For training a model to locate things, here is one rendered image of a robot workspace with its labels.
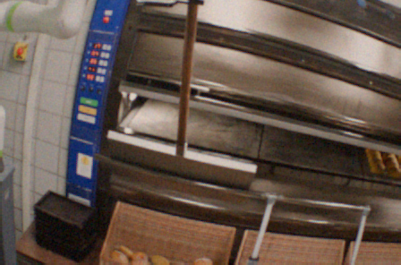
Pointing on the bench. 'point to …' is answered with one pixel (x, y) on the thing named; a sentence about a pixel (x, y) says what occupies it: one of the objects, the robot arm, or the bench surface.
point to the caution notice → (84, 165)
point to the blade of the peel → (205, 166)
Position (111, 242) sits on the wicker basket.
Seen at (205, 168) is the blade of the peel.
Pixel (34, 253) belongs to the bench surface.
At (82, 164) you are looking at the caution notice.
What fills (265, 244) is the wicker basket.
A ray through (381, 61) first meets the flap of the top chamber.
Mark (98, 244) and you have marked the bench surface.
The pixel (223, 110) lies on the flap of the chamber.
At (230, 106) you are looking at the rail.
